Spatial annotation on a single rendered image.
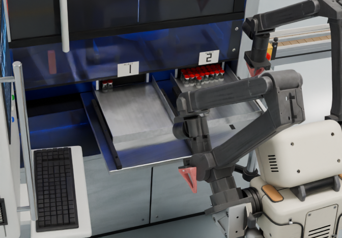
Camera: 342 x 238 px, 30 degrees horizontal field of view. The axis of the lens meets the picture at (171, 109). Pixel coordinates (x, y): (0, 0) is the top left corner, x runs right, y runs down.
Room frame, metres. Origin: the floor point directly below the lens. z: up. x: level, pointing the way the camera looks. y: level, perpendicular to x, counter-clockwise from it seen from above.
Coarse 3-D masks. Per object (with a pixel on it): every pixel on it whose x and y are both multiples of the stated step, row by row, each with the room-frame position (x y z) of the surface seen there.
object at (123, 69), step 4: (120, 64) 2.05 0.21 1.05; (124, 64) 2.06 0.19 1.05; (128, 64) 2.06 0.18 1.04; (132, 64) 2.07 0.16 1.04; (136, 64) 2.07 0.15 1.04; (120, 68) 2.05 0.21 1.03; (124, 68) 2.06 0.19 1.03; (128, 68) 2.06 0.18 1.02; (132, 68) 2.07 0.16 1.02; (136, 68) 2.07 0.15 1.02; (120, 72) 2.05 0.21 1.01; (124, 72) 2.06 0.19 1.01; (128, 72) 2.06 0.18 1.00; (132, 72) 2.07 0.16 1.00; (136, 72) 2.07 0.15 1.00; (120, 76) 2.05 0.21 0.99
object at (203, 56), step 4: (204, 52) 2.18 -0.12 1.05; (208, 52) 2.18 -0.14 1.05; (212, 52) 2.19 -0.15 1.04; (216, 52) 2.20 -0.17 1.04; (200, 56) 2.17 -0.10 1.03; (204, 56) 2.18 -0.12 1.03; (208, 56) 2.18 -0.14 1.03; (212, 56) 2.19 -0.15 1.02; (216, 56) 2.20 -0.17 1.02; (200, 60) 2.17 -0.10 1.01; (204, 60) 2.18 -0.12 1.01; (208, 60) 2.18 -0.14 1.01; (212, 60) 2.19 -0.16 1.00; (216, 60) 2.20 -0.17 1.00; (200, 64) 2.17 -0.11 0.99; (204, 64) 2.18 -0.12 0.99
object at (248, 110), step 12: (228, 72) 2.28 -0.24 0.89; (180, 84) 2.18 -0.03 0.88; (204, 84) 2.19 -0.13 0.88; (216, 84) 2.19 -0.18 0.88; (216, 108) 2.03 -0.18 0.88; (228, 108) 2.03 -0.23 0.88; (240, 108) 2.04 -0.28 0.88; (252, 108) 2.04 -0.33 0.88; (216, 120) 1.92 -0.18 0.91; (228, 120) 1.94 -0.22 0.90; (240, 120) 1.96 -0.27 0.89
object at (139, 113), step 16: (96, 96) 2.01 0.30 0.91; (112, 96) 2.06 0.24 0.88; (128, 96) 2.07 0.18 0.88; (144, 96) 2.08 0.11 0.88; (160, 96) 2.07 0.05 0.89; (112, 112) 1.96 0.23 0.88; (128, 112) 1.96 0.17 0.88; (144, 112) 1.97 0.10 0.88; (160, 112) 1.98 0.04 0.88; (112, 128) 1.86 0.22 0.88; (128, 128) 1.87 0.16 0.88; (144, 128) 1.87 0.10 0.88; (160, 128) 1.84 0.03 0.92
